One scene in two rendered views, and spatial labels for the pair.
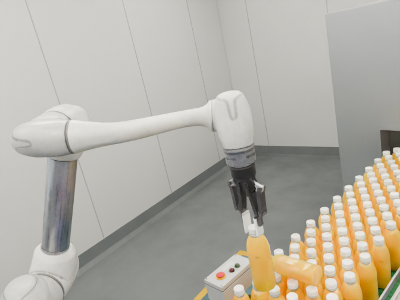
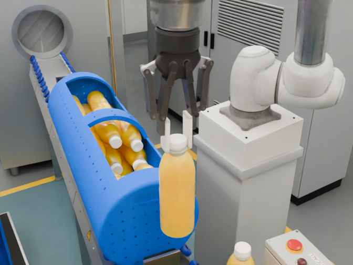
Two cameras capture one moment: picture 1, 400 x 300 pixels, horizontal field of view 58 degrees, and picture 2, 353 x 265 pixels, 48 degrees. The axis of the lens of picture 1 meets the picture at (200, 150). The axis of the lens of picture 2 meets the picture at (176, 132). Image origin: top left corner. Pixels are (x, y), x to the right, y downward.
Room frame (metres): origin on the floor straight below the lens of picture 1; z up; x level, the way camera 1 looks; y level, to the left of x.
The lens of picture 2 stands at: (1.20, -0.75, 1.81)
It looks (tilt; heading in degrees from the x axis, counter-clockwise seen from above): 28 degrees down; 107
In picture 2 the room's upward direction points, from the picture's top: straight up
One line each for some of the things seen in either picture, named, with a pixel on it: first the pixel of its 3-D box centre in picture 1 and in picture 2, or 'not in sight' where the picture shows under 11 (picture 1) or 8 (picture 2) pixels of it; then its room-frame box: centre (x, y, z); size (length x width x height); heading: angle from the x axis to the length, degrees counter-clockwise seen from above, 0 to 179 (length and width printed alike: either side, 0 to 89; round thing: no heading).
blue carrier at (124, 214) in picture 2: not in sight; (107, 149); (0.62, 0.34, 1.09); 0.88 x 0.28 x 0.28; 130
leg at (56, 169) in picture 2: not in sight; (52, 144); (-0.43, 1.46, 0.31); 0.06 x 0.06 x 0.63; 40
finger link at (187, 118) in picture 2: (247, 221); (187, 129); (1.02, -0.10, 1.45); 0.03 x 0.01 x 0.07; 129
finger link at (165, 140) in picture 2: (258, 225); (165, 133); (0.98, -0.12, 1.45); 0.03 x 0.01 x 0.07; 129
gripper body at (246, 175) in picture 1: (244, 177); (177, 52); (1.00, -0.11, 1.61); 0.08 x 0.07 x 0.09; 39
